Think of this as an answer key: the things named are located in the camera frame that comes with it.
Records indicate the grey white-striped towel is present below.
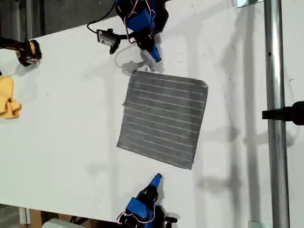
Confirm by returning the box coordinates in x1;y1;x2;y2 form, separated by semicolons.
116;70;209;171

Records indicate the white box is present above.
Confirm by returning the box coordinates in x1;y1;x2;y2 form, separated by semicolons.
42;218;79;228

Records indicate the white table leg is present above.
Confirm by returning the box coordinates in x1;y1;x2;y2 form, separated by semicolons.
19;208;31;225

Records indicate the black clamp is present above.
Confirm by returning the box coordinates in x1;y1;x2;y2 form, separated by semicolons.
262;101;304;125

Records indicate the yellow cloth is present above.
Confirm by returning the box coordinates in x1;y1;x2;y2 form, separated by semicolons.
0;75;22;119

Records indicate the black camera stalk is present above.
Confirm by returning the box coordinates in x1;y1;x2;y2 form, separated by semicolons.
116;34;138;45

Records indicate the thin white cable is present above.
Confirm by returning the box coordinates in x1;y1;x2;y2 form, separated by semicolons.
115;44;137;69

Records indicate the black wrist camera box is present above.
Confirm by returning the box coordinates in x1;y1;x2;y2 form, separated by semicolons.
164;215;179;226
96;28;121;55

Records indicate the black camera cable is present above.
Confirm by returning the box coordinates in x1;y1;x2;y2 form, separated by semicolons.
86;0;117;34

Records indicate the steel post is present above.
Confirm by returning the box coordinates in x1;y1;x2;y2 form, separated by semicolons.
263;0;291;228

